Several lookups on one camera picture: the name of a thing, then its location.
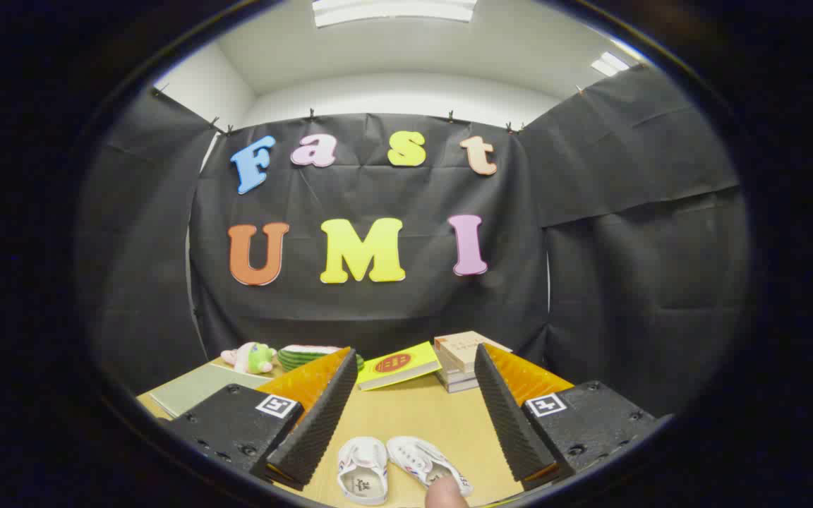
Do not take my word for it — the beige book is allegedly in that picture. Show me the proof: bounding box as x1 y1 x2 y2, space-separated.
433 330 513 375

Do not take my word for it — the pink and green plush toy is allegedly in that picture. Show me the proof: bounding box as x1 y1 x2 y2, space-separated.
221 342 278 375

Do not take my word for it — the long ceiling light panel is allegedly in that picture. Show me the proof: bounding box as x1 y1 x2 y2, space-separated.
311 0 478 29

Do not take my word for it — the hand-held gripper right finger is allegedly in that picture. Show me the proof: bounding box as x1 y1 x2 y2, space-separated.
474 343 661 492

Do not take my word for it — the small ceiling light panel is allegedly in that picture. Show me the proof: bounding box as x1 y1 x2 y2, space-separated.
590 51 632 77

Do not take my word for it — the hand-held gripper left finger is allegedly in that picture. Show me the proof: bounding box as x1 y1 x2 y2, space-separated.
164 346 359 492

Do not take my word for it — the white canvas shoe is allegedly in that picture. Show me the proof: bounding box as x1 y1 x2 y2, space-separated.
387 435 474 497
337 436 389 506

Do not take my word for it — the green striped watermelon plush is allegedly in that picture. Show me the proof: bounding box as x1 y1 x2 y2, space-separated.
277 344 365 373

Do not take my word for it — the white paperback book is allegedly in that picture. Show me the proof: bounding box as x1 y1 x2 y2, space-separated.
437 356 479 386

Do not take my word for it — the yellow book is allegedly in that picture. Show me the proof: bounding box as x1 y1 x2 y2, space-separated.
356 341 442 392

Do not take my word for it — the pale green fabric storage box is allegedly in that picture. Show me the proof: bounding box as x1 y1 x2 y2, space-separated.
149 363 273 418

